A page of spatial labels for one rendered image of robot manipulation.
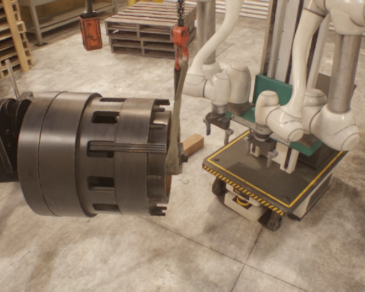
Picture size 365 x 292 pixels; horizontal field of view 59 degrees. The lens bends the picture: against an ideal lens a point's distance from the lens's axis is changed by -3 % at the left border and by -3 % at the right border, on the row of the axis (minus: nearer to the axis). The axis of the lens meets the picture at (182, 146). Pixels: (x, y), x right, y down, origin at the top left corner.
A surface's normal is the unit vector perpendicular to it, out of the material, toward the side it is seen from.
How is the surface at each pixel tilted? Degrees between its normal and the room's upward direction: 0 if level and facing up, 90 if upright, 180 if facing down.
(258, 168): 0
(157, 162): 57
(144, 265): 0
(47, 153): 52
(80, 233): 0
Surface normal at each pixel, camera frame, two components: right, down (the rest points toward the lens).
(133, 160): -0.04, 0.02
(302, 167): 0.00, -0.81
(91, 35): 0.47, 0.52
